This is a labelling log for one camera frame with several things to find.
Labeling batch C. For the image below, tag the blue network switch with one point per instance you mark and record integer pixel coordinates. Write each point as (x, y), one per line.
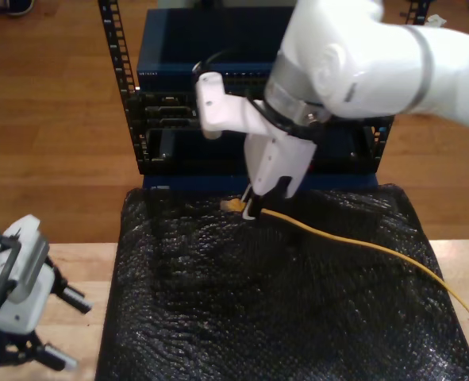
(178, 39)

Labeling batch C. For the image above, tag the crumpled white paper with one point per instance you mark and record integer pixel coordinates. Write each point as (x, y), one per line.
(436, 20)

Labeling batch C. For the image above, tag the pale grey box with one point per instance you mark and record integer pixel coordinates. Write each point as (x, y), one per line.
(178, 3)

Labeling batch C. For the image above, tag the black perforated rack post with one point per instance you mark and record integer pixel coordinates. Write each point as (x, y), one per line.
(112, 39)
(418, 12)

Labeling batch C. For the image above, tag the black bubble wrap mat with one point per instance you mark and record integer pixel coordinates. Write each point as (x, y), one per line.
(258, 317)

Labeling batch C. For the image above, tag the black rack shelf tray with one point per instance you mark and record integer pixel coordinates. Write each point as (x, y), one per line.
(186, 158)

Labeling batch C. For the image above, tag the black rack server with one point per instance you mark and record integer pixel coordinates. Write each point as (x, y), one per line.
(162, 111)

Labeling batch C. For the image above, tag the person's dark shoe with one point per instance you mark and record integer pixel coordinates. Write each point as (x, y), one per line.
(20, 7)

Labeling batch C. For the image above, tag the blue flat base box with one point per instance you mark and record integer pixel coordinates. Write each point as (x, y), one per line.
(337, 180)

